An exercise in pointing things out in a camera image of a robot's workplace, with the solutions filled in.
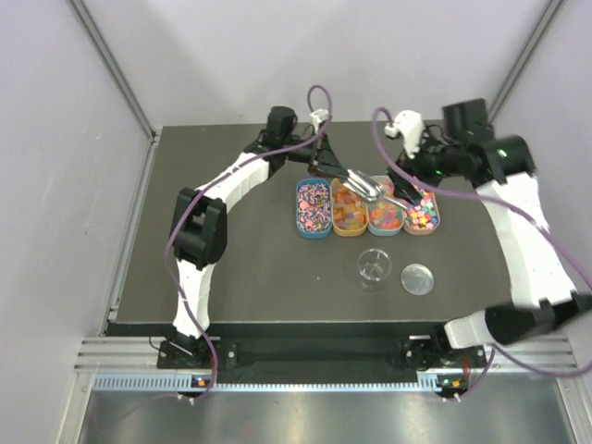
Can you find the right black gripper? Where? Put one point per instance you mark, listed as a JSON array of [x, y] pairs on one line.
[[402, 188]]

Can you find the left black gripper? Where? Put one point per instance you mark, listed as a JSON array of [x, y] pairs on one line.
[[321, 157]]

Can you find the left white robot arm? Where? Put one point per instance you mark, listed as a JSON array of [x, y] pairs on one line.
[[199, 229]]

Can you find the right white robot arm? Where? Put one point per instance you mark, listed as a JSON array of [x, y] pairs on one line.
[[471, 163]]

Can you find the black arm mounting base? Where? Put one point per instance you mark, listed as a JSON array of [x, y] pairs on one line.
[[235, 353]]

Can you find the pink tray of star candies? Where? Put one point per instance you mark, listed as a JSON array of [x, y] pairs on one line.
[[424, 218]]

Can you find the yellow tray of popsicle candies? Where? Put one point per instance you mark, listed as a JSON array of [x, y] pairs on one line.
[[349, 211]]

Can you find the light blue tray of gummies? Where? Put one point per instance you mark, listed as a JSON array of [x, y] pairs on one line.
[[384, 218]]

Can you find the blue tray of lollipops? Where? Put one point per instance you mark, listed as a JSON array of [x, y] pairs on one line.
[[313, 208]]

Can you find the clear plastic jar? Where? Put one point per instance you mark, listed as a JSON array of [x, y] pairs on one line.
[[374, 268]]

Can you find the clear round jar lid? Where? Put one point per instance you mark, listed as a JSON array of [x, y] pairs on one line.
[[417, 279]]

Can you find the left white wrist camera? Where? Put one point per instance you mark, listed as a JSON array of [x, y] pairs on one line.
[[318, 118]]

